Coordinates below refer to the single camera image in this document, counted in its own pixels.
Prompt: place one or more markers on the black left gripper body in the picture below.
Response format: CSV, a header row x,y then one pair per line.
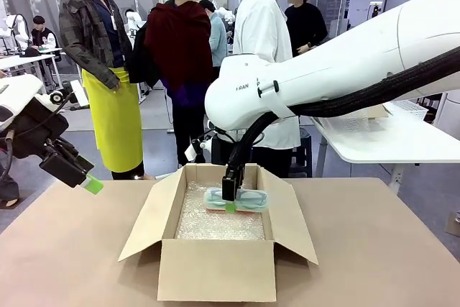
x,y
36,123

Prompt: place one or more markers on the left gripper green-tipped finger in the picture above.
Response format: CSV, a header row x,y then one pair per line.
x,y
64,170
77,157

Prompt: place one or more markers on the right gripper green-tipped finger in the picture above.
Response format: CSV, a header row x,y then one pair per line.
x,y
229,190
241,183

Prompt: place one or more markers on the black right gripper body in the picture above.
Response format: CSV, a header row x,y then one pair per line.
x,y
220,150

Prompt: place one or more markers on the bubble-wrapped glasses case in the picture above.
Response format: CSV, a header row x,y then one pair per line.
x,y
251,201

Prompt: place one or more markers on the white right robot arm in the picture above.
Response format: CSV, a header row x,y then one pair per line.
x,y
323,69

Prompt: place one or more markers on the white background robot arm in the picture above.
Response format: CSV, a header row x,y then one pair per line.
x,y
133,23
225,14
16,30

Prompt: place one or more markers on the bubble wrap box lining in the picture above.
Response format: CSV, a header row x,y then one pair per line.
x,y
215,228

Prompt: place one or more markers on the yellow-green mannequin skirt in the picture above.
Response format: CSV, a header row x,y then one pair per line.
x,y
115,123

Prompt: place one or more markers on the black stool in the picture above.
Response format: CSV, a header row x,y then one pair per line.
x,y
301,152

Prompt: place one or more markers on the white background desk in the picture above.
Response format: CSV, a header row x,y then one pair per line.
x,y
21,57

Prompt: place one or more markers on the open brown cardboard box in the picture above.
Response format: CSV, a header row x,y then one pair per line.
x,y
215,271

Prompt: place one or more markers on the man in varsity jacket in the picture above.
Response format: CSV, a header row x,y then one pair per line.
x,y
44,35

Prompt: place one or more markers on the mannequin in camouflage jacket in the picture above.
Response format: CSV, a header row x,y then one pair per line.
x,y
90,41

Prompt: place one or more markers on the person in light blue hoodie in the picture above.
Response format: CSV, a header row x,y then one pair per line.
x,y
217,41

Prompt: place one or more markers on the mannequin in dark red shawl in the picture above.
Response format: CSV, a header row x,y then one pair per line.
x,y
179,44

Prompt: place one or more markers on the clear bubble wrap sheet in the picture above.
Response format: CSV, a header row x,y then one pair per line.
x,y
341,122

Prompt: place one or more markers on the person in white shirt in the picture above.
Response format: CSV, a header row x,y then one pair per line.
x,y
262,34

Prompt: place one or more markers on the white side table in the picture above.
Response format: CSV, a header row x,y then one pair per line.
x,y
377,143

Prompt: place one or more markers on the person in black top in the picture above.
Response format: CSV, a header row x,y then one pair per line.
x,y
305,23

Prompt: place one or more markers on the white plastic mesh basket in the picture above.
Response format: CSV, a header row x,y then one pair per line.
x,y
413,111

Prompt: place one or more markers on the flat brown cardboard piece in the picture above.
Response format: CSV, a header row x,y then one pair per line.
x,y
453,224

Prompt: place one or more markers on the white tall cabinet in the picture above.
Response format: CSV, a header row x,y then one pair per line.
x,y
449,113

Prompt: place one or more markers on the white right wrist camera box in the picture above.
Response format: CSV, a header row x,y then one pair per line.
x,y
190,150

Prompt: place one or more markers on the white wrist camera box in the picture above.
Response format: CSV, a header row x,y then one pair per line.
x,y
79,93
190,150

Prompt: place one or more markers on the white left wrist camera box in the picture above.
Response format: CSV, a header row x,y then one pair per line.
x,y
79,93

